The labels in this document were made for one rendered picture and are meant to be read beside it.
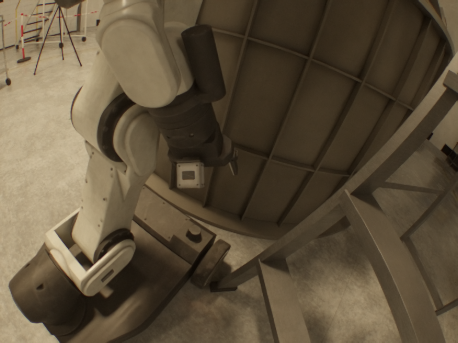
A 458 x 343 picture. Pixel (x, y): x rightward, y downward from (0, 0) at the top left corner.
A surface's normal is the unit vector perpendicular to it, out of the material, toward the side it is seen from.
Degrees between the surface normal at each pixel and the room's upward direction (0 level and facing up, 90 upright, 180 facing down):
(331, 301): 0
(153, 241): 0
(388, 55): 90
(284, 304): 0
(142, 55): 108
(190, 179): 52
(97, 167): 62
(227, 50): 90
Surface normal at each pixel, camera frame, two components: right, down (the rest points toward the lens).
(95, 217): -0.33, 0.08
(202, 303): 0.23, -0.73
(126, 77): -0.06, 0.85
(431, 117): 0.15, 0.71
